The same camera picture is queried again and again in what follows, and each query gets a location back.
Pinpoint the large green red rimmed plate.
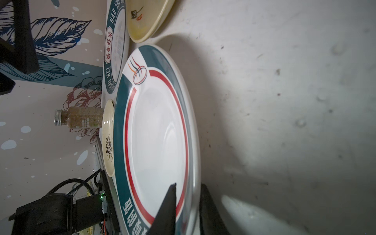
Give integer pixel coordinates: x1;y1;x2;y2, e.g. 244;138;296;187
113;45;201;235

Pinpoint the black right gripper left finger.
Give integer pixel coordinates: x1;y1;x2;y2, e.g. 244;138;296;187
147;183;177;235

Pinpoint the cream plate with dark spot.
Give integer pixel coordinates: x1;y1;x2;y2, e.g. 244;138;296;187
101;99;115;177

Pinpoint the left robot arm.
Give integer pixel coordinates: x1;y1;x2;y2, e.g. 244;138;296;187
1;1;40;74

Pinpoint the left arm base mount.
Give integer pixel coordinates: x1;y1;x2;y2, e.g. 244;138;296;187
1;169;121;235

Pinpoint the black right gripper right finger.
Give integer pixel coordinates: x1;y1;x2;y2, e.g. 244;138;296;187
199;184;230;235

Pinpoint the small cream patterned plate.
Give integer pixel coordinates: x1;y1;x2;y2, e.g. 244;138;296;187
125;0;175;43

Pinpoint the spice jar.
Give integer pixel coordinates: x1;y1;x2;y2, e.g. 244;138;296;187
54;107;104;129

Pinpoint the dark green lettered rim plate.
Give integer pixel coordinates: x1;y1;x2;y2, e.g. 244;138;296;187
103;0;129;94

